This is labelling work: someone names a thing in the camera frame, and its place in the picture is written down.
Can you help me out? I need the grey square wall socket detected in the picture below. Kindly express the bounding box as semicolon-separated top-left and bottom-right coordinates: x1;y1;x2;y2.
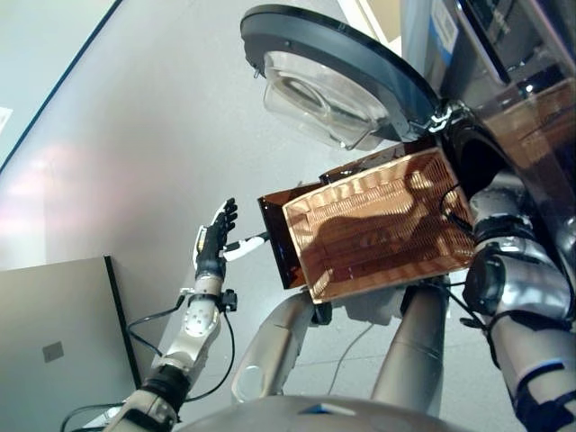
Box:
42;340;65;364

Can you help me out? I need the rectangular wicker laundry basket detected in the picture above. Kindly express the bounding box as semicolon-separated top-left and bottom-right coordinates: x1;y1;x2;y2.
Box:
282;147;478;306

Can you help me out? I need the blue white energy label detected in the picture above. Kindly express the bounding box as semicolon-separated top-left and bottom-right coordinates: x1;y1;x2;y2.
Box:
429;0;460;68

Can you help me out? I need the round glass washer door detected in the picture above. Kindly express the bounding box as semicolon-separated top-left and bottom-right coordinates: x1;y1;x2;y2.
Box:
239;4;441;152

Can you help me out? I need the right silver robot leg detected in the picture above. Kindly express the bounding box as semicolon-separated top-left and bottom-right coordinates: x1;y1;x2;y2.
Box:
371;281;451;415

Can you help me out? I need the grey panel with dark edge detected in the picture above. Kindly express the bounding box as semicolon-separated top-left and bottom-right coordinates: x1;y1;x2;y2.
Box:
0;255;143;432

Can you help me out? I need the silver robot torso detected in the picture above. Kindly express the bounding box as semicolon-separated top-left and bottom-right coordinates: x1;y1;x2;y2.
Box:
175;394;478;432

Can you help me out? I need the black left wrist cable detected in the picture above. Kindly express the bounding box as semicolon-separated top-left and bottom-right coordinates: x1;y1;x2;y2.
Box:
60;294;236;432

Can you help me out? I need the clear plastic bag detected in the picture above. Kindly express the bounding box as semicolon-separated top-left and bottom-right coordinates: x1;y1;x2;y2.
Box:
229;294;316;405

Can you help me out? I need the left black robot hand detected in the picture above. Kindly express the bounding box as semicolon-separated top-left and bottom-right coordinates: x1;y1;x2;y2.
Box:
193;197;271;281

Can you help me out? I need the dark grey washing machine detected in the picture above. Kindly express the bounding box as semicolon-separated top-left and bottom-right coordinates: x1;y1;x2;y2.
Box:
400;0;576;325

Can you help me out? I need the glossy brown stool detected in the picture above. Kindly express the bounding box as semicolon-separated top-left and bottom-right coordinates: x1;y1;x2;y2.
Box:
256;139;442;326

